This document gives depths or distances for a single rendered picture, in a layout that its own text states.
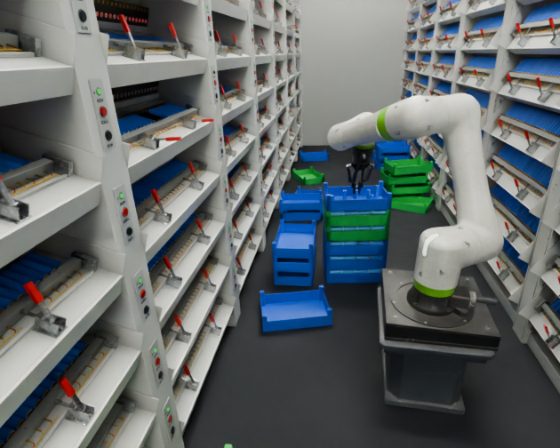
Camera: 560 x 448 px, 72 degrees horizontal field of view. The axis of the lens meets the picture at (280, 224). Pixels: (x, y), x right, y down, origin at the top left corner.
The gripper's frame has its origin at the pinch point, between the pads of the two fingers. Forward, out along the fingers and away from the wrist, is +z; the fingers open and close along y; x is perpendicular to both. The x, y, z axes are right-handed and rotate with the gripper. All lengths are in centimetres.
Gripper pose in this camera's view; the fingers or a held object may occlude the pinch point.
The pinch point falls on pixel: (356, 187)
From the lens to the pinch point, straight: 189.3
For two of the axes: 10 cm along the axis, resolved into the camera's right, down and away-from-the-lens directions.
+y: 10.0, -0.3, -0.4
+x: 0.0, -7.6, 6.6
